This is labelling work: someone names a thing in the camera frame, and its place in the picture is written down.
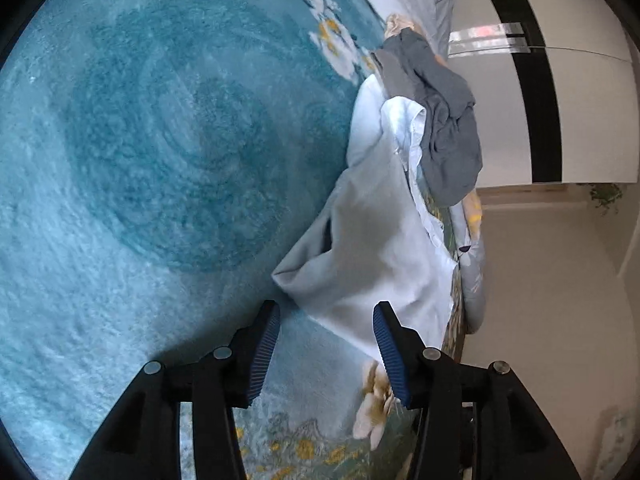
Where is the silver wardrobe handle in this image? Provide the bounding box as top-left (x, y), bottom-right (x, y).
top-left (447, 22), bottom-right (531, 56)

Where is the dark grey garment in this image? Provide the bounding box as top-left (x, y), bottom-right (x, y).
top-left (372, 27), bottom-right (484, 207)

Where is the peach cloth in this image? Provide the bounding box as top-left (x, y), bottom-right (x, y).
top-left (384, 12), bottom-right (416, 41)

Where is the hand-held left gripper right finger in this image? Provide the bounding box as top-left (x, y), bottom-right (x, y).
top-left (372, 301), bottom-right (581, 480)

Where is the teal floral blanket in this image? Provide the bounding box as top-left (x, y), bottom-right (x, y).
top-left (0, 0), bottom-right (476, 480)

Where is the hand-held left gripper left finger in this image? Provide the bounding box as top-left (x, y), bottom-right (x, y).
top-left (70, 300), bottom-right (282, 480)

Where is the light blue fleece garment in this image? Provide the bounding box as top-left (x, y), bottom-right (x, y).
top-left (271, 77), bottom-right (458, 361)

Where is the green potted plant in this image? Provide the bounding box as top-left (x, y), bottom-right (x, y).
top-left (587, 182), bottom-right (626, 216)

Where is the white wardrobe with black stripe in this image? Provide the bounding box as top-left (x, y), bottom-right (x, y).
top-left (450, 0), bottom-right (640, 186)

